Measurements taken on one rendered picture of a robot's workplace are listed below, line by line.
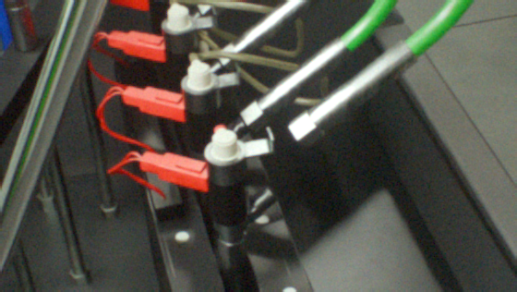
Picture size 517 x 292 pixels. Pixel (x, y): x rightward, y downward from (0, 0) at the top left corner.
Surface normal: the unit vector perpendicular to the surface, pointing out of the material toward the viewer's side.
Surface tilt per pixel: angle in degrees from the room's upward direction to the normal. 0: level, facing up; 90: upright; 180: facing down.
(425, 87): 0
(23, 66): 0
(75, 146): 90
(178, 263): 0
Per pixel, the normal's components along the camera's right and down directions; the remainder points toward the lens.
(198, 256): -0.04, -0.76
